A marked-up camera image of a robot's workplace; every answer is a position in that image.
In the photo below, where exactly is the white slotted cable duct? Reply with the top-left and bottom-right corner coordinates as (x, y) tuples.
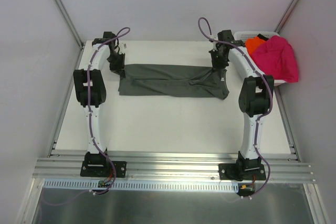
(44, 178), (238, 193)

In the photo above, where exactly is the white plastic laundry basket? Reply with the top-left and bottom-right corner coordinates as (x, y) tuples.
(234, 31), (287, 86)

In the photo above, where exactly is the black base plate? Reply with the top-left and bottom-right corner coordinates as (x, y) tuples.
(218, 163), (266, 182)
(80, 161), (127, 178)

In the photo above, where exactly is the orange t shirt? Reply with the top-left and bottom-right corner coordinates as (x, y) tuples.
(245, 36), (266, 55)

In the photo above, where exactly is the left aluminium corner post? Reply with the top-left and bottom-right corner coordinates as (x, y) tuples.
(53, 0), (84, 48)

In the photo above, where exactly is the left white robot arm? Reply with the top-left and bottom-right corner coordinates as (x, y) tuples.
(73, 31), (125, 176)

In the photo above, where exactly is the pink t shirt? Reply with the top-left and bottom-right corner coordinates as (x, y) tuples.
(250, 35), (299, 83)

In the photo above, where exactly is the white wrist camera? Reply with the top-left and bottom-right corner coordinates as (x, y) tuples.
(209, 35), (218, 42)
(119, 42), (128, 51)

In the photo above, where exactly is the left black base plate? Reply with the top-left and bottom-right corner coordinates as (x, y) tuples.
(80, 161), (127, 178)

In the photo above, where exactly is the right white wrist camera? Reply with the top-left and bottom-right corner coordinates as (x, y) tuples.
(209, 35), (218, 42)

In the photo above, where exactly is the grey t shirt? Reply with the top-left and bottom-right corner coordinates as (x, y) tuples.
(118, 64), (229, 100)

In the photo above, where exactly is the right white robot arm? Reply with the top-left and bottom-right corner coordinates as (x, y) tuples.
(210, 30), (274, 182)

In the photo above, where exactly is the aluminium mounting rail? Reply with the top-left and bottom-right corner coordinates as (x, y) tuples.
(33, 150), (317, 184)

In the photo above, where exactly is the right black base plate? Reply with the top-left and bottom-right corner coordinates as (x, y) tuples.
(218, 163), (266, 182)

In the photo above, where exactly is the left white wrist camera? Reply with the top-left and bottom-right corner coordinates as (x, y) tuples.
(119, 42), (128, 51)

